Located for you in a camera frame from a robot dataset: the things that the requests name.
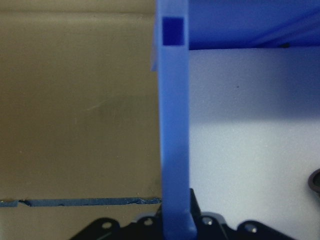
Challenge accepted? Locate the blue bin with capacitors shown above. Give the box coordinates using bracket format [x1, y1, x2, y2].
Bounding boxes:
[151, 0, 320, 240]

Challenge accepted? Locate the white foam liner sheet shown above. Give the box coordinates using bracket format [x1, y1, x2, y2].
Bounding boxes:
[188, 48, 320, 240]

